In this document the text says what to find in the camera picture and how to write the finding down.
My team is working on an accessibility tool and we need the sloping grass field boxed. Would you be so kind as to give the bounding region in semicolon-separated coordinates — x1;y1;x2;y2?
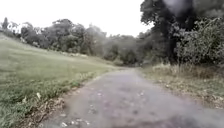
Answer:
0;33;122;128

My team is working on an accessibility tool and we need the grass verge with leaves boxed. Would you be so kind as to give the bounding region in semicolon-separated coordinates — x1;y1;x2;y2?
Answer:
139;63;224;110

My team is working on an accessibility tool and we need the grey asphalt path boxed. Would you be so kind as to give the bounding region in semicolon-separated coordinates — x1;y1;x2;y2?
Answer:
39;67;224;128

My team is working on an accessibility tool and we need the wood of trees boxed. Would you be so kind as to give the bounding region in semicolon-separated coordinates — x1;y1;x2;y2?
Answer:
0;0;224;68

